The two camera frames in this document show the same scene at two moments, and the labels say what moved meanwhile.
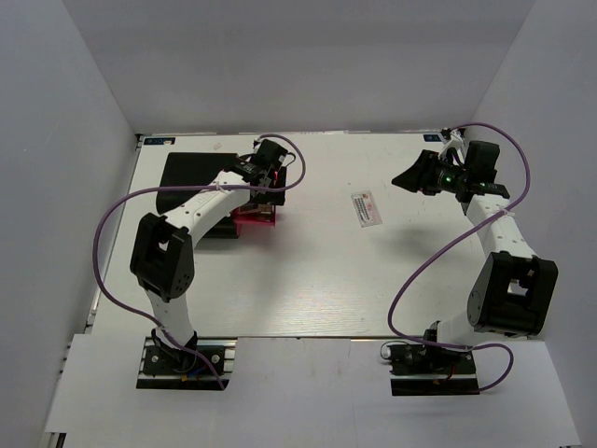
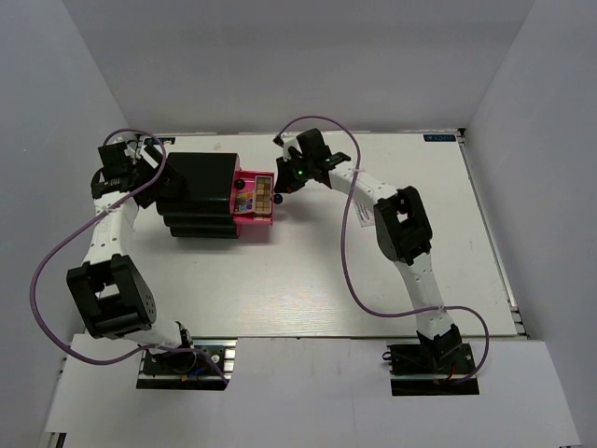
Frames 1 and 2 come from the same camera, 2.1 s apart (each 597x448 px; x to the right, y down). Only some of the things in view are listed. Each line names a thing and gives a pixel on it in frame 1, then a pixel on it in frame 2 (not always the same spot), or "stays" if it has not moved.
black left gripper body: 274,197 → 143,169
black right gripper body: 440,175 → 295,173
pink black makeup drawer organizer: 182,170 stays
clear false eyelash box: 367,209 stays
